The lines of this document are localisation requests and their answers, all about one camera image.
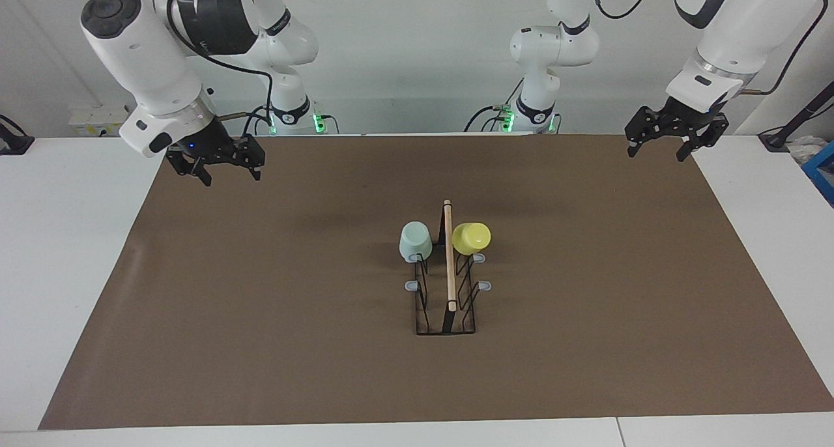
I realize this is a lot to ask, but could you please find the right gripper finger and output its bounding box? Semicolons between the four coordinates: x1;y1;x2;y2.
165;148;213;188
231;136;266;181

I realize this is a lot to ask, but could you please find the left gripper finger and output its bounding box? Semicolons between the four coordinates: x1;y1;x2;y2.
624;106;663;158
676;115;730;163

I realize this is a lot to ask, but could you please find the pale green plastic cup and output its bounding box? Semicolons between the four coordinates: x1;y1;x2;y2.
398;221;433;264

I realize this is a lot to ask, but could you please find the yellow plastic cup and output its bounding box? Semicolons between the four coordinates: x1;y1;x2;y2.
452;222;493;256

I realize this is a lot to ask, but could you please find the white crumpled plastic bag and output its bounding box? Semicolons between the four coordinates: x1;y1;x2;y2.
786;136;826;165

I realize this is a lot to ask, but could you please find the black pole stand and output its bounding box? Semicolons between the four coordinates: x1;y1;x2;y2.
758;80;834;153

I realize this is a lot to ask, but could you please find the white box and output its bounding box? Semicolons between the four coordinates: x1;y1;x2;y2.
68;103;140;137

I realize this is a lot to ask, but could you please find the blue box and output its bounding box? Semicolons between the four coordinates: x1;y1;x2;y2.
802;141;834;207

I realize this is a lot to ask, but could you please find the black clamp stand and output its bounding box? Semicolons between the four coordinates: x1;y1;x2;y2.
0;114;35;156

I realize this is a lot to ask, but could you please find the brown table mat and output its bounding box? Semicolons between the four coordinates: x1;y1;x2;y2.
38;134;834;431

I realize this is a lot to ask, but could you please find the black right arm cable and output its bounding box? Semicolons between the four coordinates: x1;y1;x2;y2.
166;0;275;139

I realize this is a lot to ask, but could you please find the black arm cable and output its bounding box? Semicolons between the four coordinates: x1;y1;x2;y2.
590;0;829;97
166;0;275;139

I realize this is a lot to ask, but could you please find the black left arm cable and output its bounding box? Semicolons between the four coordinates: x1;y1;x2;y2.
590;0;829;97

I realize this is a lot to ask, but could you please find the black left base cable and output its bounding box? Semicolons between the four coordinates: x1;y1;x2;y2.
463;74;526;134

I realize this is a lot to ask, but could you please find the black wire cup rack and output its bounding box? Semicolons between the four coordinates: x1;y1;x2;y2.
405;199;492;336

